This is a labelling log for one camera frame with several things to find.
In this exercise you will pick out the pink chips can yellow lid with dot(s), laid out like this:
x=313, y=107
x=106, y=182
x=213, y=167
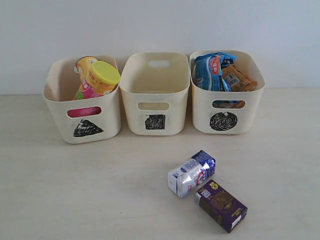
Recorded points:
x=101, y=79

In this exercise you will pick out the blue snack bag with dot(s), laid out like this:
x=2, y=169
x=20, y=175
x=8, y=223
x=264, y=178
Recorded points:
x=208, y=71

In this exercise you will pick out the orange black snack bag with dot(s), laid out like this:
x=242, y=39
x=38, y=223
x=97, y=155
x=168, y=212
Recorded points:
x=236, y=81

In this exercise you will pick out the cream bin square mark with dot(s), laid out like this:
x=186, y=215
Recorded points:
x=154, y=88

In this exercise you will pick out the blue white milk carton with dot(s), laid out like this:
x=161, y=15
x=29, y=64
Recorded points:
x=192, y=173

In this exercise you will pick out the cream bin triangle mark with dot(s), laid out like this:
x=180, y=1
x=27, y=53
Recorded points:
x=60, y=88

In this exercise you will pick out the cream bin circle mark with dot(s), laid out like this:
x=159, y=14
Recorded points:
x=226, y=113

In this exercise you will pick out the purple carton box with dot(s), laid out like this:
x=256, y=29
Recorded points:
x=224, y=208

